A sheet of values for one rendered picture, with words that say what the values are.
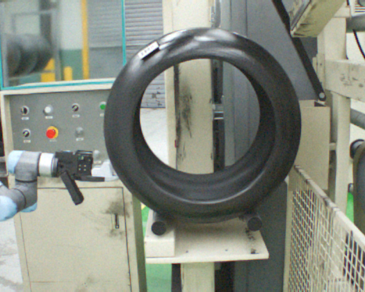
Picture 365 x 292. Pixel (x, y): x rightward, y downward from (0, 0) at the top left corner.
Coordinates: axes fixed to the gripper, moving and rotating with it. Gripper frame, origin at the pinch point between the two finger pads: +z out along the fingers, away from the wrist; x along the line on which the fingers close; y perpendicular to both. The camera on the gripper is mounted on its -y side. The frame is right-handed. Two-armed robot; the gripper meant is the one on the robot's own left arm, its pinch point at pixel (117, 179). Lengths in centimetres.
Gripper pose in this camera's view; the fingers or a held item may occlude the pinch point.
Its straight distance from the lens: 154.2
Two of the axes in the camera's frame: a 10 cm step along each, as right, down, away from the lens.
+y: 0.9, -9.8, -1.9
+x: -0.1, -2.0, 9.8
